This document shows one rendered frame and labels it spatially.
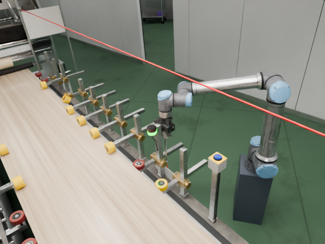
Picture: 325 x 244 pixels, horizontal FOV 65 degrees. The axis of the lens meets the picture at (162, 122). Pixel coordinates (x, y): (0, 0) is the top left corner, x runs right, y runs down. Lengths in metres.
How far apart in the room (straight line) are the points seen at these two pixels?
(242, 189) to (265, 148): 0.56
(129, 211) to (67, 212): 0.36
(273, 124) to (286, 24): 2.30
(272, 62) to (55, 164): 3.18
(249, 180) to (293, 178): 1.01
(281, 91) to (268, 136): 0.33
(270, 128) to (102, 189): 1.13
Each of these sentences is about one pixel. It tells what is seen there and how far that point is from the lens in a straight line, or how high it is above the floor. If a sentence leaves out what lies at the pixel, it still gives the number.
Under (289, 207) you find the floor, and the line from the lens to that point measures 2.88.
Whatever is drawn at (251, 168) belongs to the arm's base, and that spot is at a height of 0.63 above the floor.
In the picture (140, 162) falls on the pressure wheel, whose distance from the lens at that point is 1.82.
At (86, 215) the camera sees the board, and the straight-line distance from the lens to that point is 1.61.
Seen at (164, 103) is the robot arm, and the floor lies 1.33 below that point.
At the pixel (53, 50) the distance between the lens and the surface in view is 3.93.
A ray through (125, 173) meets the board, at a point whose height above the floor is 0.90.
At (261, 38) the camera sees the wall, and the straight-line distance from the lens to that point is 4.06.
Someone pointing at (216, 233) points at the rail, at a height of 0.68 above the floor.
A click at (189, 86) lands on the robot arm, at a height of 1.37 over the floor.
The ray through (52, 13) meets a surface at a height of 1.52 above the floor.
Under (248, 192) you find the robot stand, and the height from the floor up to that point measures 0.40.
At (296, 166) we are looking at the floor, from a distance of 3.32.
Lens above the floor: 2.13
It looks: 34 degrees down
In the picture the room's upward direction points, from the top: 4 degrees counter-clockwise
